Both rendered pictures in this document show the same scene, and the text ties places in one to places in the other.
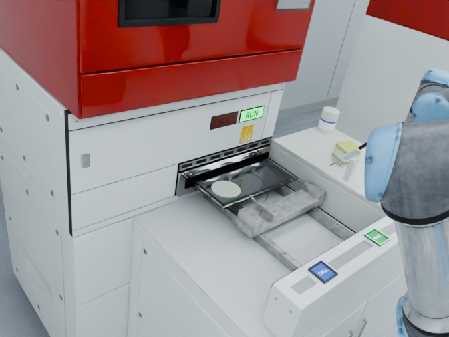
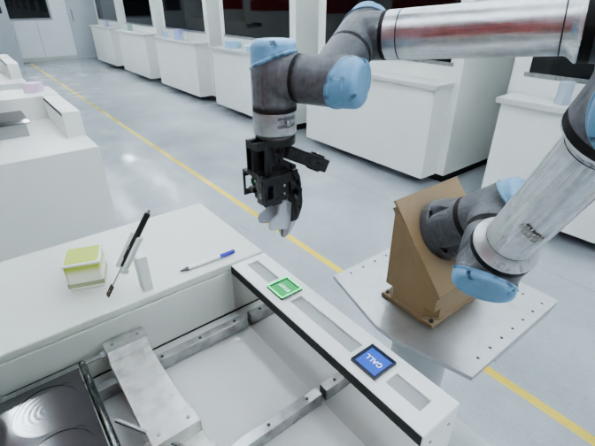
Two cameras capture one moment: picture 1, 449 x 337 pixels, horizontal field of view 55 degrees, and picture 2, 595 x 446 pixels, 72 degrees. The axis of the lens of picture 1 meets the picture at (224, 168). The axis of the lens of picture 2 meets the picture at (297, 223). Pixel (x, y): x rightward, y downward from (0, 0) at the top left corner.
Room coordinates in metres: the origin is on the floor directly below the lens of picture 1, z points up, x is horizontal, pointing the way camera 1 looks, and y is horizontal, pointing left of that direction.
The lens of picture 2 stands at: (0.90, 0.22, 1.52)
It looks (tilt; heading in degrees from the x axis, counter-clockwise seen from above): 29 degrees down; 278
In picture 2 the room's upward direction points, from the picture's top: straight up
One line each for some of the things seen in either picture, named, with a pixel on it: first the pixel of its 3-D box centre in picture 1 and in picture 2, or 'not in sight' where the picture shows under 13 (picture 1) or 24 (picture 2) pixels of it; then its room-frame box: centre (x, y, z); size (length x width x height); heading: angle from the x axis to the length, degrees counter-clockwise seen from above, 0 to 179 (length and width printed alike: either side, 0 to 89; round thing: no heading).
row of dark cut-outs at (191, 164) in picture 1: (228, 152); not in sight; (1.37, 0.00, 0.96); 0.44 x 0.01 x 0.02; 136
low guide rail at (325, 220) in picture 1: (307, 207); (142, 371); (1.30, -0.32, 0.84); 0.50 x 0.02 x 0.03; 46
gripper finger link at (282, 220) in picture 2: not in sight; (281, 221); (1.03, -0.45, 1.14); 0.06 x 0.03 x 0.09; 46
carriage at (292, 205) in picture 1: (281, 210); (159, 409); (1.21, -0.22, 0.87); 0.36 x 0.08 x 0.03; 136
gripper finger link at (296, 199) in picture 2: not in sight; (290, 198); (1.01, -0.46, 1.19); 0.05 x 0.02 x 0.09; 136
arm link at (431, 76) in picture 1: (433, 94); (275, 75); (1.03, -0.46, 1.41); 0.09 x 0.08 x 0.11; 160
